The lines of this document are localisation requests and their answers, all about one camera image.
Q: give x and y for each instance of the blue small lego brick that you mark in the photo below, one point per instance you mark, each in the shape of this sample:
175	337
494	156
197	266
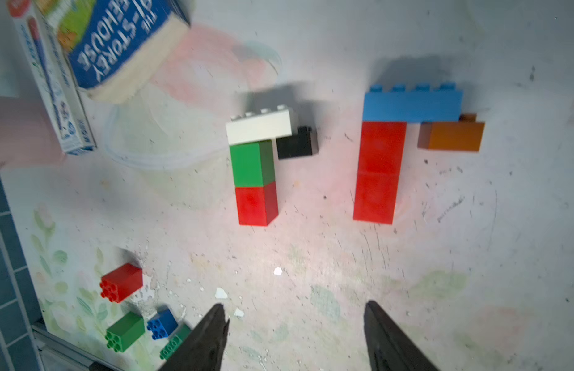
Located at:
162	325

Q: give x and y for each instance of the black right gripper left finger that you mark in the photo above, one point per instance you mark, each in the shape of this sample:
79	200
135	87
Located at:
204	348

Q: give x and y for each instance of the green long lego brick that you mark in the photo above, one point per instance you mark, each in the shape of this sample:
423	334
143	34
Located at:
175	342

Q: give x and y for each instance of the white lego plate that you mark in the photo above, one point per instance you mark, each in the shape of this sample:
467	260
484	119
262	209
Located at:
262	125

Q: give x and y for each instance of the light blue long lego brick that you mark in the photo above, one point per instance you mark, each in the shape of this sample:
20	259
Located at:
420	104

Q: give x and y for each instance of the black lego brick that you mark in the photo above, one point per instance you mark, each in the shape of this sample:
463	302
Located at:
302	144

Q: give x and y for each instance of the HB pencil box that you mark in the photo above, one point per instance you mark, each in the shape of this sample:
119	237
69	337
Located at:
53	77

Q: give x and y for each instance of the blue Treehouse paperback book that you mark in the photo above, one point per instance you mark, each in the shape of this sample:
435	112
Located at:
114	47

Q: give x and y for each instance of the pink metal pencil bucket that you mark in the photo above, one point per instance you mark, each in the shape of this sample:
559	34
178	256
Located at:
27	138

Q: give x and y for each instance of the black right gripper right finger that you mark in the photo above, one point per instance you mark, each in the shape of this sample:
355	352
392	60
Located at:
389	348

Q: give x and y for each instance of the green square lego brick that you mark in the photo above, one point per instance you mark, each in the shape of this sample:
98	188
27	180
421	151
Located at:
121	335

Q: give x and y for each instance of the orange lego brick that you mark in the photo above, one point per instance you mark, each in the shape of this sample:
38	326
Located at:
466	134

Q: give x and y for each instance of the red base lego brick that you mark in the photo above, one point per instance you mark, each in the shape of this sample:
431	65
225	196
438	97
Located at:
375	198

